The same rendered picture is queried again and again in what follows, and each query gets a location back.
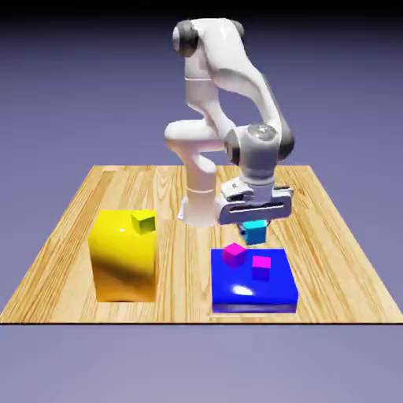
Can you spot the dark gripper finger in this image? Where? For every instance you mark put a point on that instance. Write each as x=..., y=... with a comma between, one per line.
x=242, y=231

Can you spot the small yellow cube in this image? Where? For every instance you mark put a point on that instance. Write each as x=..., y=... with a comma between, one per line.
x=144, y=223

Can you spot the small cyan cube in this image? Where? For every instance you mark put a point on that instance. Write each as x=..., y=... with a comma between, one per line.
x=255, y=232

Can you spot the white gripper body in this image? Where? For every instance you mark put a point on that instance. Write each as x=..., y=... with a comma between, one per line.
x=255, y=210

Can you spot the large blue box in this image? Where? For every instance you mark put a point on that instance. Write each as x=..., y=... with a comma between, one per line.
x=252, y=286

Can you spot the small magenta cube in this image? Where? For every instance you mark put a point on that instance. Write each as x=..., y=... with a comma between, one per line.
x=234, y=253
x=261, y=267

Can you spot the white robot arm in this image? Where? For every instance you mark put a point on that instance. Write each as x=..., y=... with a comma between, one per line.
x=220, y=75

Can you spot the large yellow box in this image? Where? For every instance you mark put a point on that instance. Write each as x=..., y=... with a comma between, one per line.
x=122, y=258

